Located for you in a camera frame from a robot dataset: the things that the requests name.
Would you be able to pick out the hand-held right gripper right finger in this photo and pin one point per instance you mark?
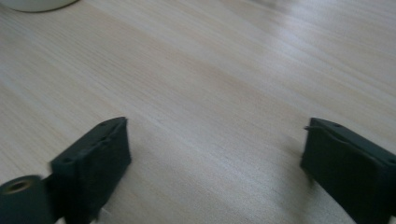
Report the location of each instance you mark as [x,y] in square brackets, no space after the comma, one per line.
[351,168]

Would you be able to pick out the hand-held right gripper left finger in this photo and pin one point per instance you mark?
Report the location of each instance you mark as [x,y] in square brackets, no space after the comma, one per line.
[90,161]

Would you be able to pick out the white tumbler with lid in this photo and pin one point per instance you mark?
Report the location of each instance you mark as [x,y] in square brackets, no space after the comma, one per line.
[34,4]

